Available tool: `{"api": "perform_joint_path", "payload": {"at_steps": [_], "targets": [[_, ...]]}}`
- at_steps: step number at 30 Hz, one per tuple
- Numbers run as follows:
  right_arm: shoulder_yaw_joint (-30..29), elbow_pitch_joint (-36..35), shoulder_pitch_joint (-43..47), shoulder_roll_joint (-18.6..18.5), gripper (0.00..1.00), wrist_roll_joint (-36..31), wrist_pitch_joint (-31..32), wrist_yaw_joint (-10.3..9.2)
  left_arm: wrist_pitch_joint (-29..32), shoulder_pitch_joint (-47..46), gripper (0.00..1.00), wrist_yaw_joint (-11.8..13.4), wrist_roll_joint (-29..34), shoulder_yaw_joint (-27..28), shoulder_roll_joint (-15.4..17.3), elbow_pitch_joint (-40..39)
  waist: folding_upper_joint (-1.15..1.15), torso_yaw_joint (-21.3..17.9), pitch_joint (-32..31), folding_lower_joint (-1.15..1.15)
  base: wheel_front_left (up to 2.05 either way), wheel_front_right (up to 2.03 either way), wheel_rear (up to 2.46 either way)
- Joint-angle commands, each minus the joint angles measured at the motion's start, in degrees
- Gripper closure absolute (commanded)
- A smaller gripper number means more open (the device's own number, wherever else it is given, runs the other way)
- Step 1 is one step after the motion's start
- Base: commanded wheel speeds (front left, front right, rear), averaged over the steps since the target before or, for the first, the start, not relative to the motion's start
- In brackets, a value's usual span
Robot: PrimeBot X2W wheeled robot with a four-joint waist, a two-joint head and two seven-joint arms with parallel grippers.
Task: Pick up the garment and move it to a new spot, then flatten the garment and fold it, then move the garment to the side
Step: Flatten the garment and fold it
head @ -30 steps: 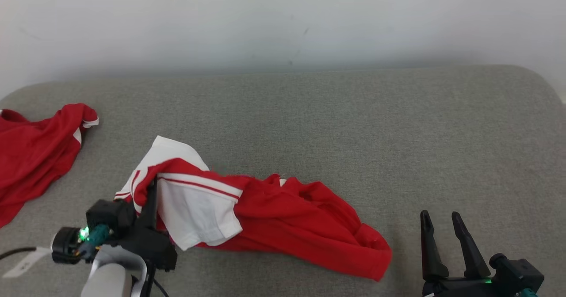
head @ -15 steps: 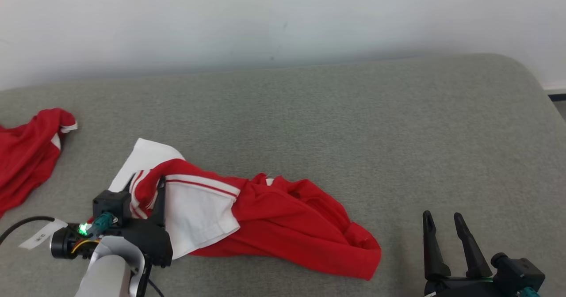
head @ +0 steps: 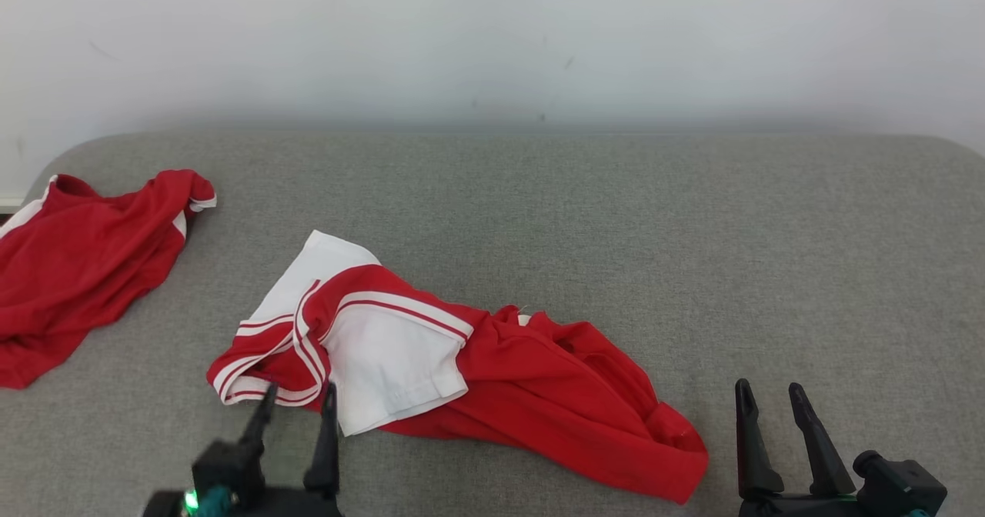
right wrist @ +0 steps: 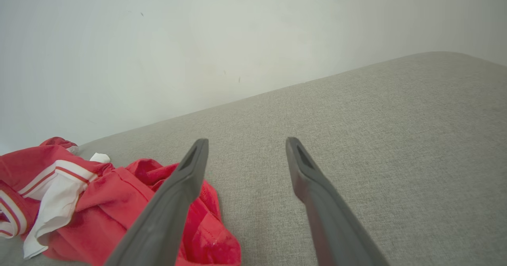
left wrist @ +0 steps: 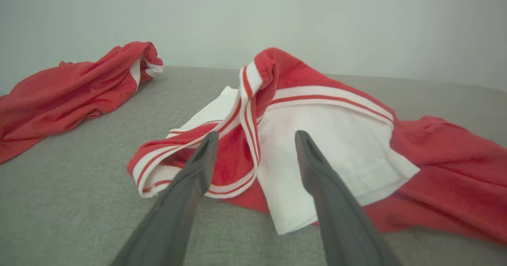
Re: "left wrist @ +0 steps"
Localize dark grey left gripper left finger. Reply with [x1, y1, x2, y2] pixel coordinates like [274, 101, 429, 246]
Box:
[111, 131, 219, 266]

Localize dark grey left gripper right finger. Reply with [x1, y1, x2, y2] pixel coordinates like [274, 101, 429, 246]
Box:
[294, 130, 402, 266]

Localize red and white sleeveless top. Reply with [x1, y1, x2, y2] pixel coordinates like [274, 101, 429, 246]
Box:
[127, 47, 507, 245]

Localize red shorts with white stripe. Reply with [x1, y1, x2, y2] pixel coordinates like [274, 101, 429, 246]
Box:
[0, 41, 164, 164]

